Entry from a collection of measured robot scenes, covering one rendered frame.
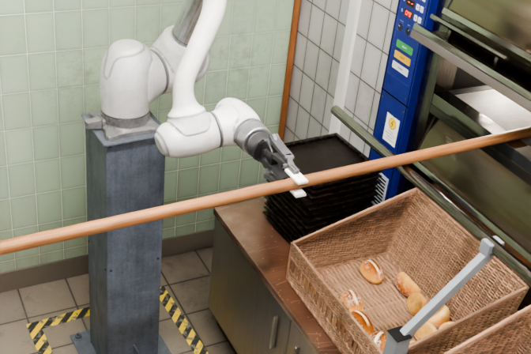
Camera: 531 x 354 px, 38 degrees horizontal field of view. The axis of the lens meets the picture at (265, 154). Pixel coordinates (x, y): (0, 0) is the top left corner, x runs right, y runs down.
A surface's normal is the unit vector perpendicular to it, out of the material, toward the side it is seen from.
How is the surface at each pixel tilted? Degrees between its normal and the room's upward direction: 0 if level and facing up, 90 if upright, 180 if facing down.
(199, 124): 62
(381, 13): 90
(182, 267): 0
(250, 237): 0
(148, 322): 90
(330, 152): 0
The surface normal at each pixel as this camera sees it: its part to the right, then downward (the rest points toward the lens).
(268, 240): 0.10, -0.86
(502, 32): -0.80, -0.15
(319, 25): -0.89, 0.15
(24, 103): 0.45, 0.48
